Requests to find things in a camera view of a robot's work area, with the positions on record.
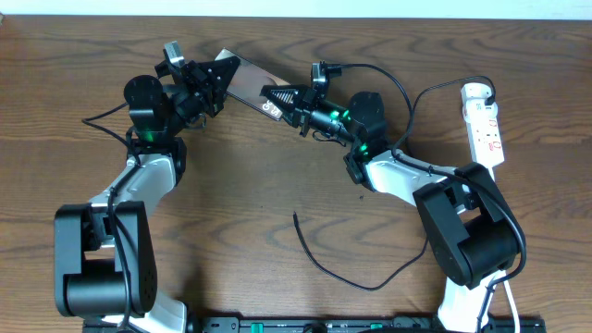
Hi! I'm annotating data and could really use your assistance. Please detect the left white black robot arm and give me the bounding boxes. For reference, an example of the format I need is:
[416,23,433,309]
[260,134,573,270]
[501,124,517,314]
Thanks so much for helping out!
[54,55,241,332]

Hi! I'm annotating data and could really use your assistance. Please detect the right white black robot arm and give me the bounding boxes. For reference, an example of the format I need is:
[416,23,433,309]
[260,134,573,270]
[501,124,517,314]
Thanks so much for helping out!
[260,76,526,332]

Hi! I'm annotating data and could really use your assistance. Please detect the white power strip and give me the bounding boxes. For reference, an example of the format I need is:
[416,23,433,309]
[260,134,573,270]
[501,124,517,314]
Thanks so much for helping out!
[461,82,504,169]

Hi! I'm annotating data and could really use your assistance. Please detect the black charger cable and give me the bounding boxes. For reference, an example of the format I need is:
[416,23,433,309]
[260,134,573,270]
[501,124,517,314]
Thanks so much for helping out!
[291,75,498,292]

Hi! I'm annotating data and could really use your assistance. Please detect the black mounting rail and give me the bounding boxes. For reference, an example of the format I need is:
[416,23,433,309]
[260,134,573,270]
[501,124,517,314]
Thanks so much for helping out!
[81,315,547,333]

